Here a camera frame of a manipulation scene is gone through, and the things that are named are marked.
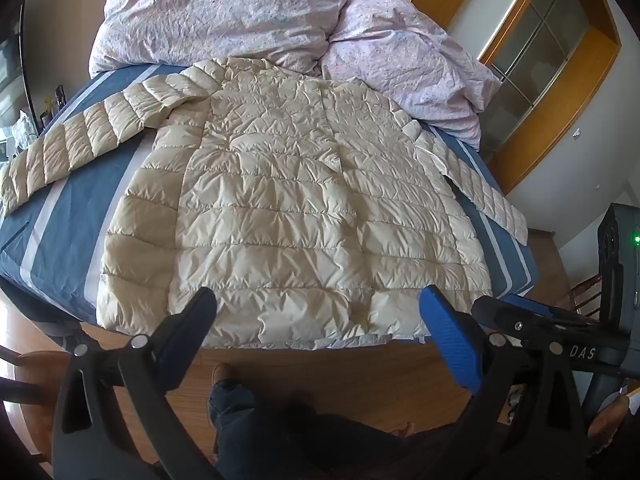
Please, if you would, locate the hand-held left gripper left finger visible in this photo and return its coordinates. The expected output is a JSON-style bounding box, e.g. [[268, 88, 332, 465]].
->
[[50, 287, 221, 480]]

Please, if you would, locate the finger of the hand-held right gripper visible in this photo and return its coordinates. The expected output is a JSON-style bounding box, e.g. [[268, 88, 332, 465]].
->
[[472, 295, 601, 343]]

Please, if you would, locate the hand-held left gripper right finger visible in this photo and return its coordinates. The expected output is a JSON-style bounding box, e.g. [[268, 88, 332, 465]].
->
[[419, 285, 593, 480]]

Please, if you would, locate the cream quilted down jacket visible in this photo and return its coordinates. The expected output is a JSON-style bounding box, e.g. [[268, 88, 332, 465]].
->
[[0, 57, 530, 351]]

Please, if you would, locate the person's right hand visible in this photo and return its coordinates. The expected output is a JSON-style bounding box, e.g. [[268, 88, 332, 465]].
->
[[587, 394, 635, 456]]

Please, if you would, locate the wooden chair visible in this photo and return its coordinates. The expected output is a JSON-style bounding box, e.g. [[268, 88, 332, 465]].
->
[[0, 342, 73, 413], [569, 274, 603, 322]]

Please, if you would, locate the brown shoe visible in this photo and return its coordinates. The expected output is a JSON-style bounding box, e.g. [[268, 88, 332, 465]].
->
[[211, 362, 236, 388]]

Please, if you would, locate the person's leg in dark trousers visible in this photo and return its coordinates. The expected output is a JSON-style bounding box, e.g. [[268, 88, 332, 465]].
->
[[207, 380, 466, 480]]

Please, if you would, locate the bed with blue striped sheet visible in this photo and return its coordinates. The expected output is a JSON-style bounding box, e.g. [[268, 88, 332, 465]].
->
[[0, 62, 541, 348]]

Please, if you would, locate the wooden door with glass panes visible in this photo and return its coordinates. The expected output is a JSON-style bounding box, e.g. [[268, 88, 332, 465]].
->
[[409, 0, 622, 196]]

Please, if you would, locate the desk clutter pile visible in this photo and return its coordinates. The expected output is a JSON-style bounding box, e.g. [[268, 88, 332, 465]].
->
[[0, 82, 68, 163]]

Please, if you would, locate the pink floral duvet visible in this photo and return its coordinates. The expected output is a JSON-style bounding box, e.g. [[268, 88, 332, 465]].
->
[[89, 0, 358, 77]]

